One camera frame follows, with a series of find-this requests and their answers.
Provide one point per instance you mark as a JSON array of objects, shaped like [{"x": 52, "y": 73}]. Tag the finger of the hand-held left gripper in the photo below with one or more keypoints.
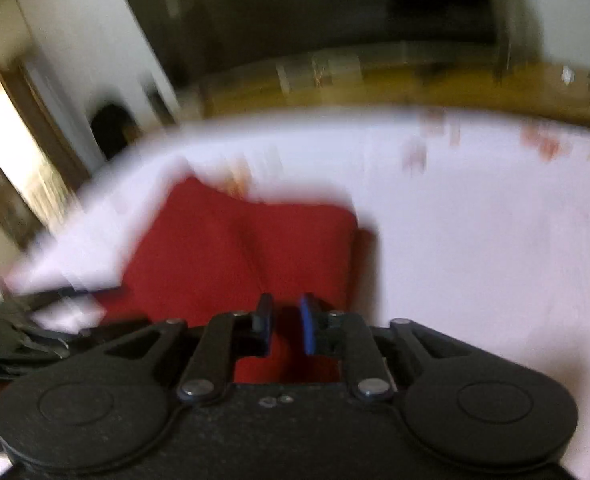
[{"x": 110, "y": 326}]

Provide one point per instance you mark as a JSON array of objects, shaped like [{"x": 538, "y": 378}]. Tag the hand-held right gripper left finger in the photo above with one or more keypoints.
[{"x": 263, "y": 321}]

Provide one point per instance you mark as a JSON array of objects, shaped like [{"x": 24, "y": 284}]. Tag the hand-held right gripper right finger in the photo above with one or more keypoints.
[{"x": 309, "y": 327}]

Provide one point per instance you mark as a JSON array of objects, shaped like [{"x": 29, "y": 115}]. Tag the red small garment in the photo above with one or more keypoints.
[{"x": 225, "y": 260}]

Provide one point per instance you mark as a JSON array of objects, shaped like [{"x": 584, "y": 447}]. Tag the white printed bed sheet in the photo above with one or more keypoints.
[{"x": 475, "y": 270}]

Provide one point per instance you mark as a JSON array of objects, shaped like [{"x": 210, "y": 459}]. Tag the brown wooden door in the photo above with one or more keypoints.
[{"x": 30, "y": 160}]

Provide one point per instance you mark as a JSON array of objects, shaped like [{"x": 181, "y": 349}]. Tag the dark rounded object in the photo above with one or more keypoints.
[{"x": 111, "y": 130}]

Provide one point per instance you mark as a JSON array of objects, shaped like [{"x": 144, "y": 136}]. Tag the wooden television stand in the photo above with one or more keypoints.
[{"x": 450, "y": 85}]

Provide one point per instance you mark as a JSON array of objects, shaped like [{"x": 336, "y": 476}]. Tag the black flat television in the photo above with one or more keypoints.
[{"x": 300, "y": 5}]

